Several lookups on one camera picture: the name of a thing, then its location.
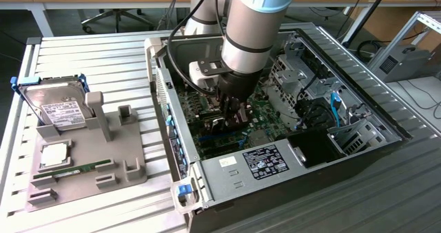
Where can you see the black graphics card with fan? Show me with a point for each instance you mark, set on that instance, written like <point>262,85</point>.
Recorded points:
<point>221,132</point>

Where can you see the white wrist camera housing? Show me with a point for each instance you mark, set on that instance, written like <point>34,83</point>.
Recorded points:
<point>198,75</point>

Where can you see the silver chipset heatsink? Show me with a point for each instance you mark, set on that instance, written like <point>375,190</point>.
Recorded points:
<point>260,138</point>

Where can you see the silver universal robots arm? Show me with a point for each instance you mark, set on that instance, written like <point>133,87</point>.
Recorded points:
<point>251,31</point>

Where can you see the black plastic air shroud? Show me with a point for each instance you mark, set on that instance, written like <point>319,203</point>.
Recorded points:
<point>318,145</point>

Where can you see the aluminium profile frame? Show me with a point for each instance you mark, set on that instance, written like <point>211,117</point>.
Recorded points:
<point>404,30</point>

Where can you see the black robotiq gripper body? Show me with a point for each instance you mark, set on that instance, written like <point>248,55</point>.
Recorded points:
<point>239,85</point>

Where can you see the grey power supply with label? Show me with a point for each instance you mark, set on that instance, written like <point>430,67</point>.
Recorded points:
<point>225,178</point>

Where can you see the hard disk in blue caddy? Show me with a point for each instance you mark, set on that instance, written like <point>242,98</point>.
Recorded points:
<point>59,106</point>

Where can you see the open black PC case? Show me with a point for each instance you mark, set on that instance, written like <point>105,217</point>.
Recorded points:
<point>310,191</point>

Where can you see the perforated metal disk bay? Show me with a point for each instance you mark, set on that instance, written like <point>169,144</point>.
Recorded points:
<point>286,78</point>

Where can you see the office chair base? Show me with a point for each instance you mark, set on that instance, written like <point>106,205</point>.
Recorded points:
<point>118,16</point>

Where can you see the green motherboard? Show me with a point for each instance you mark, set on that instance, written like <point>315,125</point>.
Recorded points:
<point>268,114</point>

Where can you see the grey plastic parts rack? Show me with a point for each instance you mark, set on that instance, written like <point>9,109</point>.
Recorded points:
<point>114,150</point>

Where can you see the green RAM stick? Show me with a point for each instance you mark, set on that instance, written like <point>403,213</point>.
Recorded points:
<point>83,168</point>

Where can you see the blue case latch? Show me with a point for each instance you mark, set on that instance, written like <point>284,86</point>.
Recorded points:
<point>183,190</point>

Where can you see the CPU socket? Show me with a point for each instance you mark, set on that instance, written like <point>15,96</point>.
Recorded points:
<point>210,101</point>

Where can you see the black stand pole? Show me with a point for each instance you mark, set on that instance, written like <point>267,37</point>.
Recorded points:
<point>371,13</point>

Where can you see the silver CPU chip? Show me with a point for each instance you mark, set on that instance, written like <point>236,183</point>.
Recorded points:
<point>54,155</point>

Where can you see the slotted metal disk bay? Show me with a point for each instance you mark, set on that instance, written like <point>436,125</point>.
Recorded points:
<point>359,137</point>

